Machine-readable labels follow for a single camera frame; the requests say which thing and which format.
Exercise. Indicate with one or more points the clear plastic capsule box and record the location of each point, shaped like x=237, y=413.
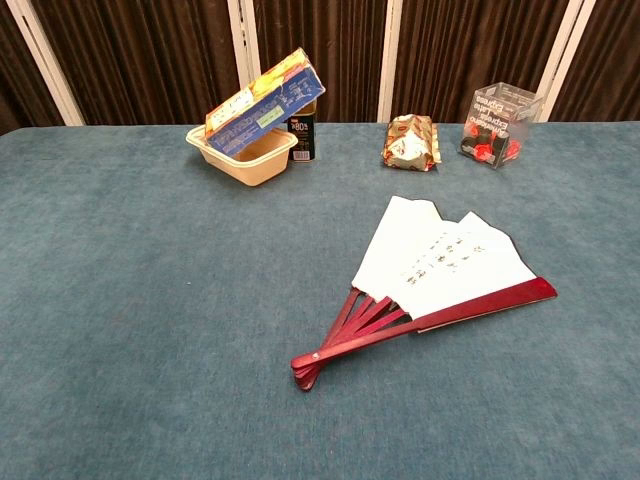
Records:
x=492, y=125

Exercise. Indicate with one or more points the gold foil snack packet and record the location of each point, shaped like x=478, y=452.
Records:
x=407, y=145

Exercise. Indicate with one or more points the white partition post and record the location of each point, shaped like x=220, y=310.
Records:
x=391, y=60
x=47, y=65
x=560, y=55
x=240, y=40

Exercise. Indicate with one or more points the dark brown curtain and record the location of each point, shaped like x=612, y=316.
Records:
x=150, y=55

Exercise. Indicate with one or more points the red-ribbed paper folding fan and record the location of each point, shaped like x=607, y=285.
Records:
x=450, y=260

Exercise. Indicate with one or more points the teal felt table mat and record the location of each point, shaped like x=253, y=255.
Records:
x=150, y=300

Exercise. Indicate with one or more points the dark tin can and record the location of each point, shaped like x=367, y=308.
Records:
x=302, y=137

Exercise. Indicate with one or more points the blue and yellow carton box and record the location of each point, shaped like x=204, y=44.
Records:
x=260, y=120

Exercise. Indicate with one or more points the cream plastic tray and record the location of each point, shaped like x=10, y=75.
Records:
x=260, y=162

